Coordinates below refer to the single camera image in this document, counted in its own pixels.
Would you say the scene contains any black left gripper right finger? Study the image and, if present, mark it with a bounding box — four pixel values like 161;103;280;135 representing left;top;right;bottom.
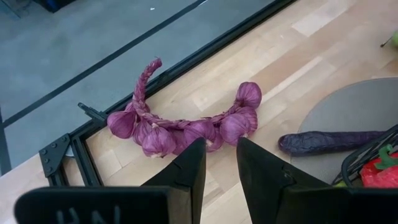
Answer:
236;137;398;224

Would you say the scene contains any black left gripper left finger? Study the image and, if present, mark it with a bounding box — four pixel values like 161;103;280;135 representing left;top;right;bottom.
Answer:
14;137;207;224

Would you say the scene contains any purple eggplant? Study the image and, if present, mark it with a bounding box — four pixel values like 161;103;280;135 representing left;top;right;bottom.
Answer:
277;129;388;157

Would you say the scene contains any purple garlic braid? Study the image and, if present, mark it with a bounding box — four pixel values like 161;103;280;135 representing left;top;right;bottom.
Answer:
106;57;262;159

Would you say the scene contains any red bell pepper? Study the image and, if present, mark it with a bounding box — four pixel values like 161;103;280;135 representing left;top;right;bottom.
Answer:
359;143;398;189

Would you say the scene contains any green pear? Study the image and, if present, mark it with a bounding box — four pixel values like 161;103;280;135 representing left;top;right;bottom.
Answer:
379;29;398;49

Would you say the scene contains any grey round placemat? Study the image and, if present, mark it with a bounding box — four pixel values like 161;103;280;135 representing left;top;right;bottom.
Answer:
290;77;398;185

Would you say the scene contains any black wire basket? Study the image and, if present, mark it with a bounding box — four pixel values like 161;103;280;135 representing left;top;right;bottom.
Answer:
331;124;398;189

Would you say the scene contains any black aluminium table frame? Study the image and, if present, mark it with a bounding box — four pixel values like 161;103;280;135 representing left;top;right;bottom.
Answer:
0;0;299;187

